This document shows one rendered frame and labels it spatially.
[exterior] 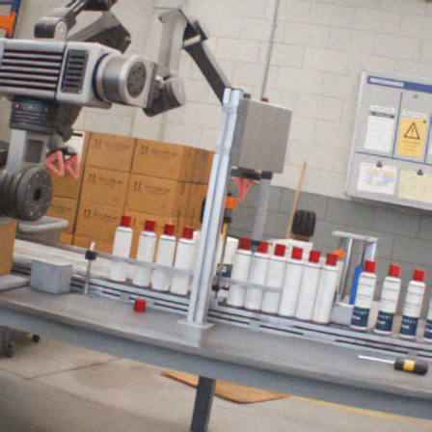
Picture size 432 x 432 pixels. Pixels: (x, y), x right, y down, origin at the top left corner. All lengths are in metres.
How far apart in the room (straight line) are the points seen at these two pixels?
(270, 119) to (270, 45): 4.94
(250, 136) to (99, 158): 3.86
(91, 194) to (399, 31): 2.80
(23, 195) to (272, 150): 0.74
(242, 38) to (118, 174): 1.98
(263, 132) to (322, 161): 4.70
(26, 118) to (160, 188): 3.89
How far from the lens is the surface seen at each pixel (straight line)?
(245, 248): 2.61
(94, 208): 6.27
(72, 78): 2.16
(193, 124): 7.63
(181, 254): 2.65
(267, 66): 7.41
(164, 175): 6.07
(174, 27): 2.51
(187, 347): 2.21
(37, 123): 2.22
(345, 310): 2.61
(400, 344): 2.53
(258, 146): 2.48
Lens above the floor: 1.27
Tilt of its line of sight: 3 degrees down
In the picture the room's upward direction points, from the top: 9 degrees clockwise
